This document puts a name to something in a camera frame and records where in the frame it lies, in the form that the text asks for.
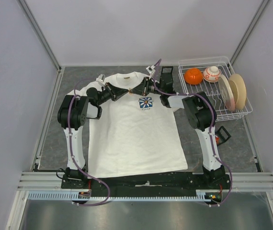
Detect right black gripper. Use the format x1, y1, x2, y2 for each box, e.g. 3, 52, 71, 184
129, 77, 163, 97

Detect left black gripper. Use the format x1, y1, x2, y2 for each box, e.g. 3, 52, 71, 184
97, 82, 129, 106

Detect white t-shirt with flower print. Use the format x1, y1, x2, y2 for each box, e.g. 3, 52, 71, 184
64, 71, 189, 180

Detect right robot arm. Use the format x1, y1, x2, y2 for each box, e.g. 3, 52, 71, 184
129, 72, 225, 189

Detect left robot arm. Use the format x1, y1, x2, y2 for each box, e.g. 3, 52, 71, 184
57, 82, 129, 188

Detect black square box far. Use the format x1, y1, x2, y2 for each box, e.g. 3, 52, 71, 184
160, 66, 173, 82

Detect white bowl orange circles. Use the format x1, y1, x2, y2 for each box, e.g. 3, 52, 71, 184
203, 66, 221, 83

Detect white plate pink rim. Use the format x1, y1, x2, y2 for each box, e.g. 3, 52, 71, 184
218, 74, 235, 112

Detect beige plate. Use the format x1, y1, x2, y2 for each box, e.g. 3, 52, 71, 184
228, 74, 247, 110

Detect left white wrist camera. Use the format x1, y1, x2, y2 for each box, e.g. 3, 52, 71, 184
96, 74, 105, 87

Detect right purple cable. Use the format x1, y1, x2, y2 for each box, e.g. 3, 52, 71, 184
150, 58, 233, 208

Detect purple cable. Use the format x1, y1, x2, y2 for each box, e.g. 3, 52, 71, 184
150, 58, 233, 208
67, 78, 111, 207

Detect white wire dish rack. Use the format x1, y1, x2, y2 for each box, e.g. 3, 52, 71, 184
178, 56, 253, 121

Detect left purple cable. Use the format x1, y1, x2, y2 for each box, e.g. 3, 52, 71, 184
67, 78, 111, 207

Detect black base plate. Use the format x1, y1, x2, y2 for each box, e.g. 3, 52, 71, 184
60, 171, 231, 207

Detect light blue cable duct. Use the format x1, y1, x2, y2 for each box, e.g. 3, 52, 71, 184
27, 191, 217, 202

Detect aluminium frame rail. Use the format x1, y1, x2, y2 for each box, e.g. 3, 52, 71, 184
16, 171, 273, 192

